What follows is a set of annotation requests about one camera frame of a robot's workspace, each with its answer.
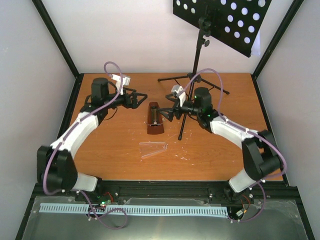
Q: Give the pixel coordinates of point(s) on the clear plastic metronome cover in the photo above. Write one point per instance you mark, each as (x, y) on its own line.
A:
(149, 149)

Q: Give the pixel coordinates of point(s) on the black frame post right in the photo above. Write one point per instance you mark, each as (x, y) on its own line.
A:
(285, 23)

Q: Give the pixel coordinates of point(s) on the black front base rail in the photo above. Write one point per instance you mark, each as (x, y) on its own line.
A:
(211, 192)

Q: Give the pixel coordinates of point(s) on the black frame post left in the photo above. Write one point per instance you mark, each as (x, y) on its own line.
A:
(47, 20)

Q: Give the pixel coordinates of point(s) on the black music stand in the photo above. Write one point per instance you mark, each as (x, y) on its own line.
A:
(235, 23)

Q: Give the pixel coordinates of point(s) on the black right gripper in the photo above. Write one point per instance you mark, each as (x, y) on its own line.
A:
(170, 110)

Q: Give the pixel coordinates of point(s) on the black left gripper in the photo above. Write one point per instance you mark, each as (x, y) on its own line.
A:
(134, 104)

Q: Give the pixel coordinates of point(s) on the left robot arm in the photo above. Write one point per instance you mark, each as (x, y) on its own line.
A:
(56, 169)

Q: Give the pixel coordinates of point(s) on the brown wooden metronome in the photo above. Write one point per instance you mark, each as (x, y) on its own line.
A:
(154, 120)

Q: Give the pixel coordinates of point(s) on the light blue cable duct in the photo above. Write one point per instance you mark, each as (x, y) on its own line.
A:
(137, 210)

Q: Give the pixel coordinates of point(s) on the black frame post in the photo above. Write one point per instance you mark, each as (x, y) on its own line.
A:
(285, 23)
(47, 20)

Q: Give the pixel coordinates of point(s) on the white sheet music paper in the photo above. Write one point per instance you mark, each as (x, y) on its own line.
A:
(256, 49)

